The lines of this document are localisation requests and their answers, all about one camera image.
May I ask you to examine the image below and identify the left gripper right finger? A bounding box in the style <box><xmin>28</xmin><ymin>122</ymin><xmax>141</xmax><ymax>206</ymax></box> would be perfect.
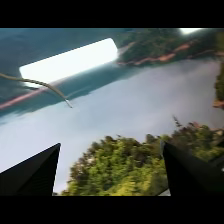
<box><xmin>160</xmin><ymin>140</ymin><xmax>224</xmax><ymax>197</ymax></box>

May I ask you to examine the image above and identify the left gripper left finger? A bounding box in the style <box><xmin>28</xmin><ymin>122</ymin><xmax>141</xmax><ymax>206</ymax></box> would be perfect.
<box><xmin>0</xmin><ymin>142</ymin><xmax>62</xmax><ymax>197</ymax></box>

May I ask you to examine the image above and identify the thin olive drawstring cord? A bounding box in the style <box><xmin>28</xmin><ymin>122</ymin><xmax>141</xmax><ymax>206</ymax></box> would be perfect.
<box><xmin>0</xmin><ymin>72</ymin><xmax>73</xmax><ymax>109</ymax></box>

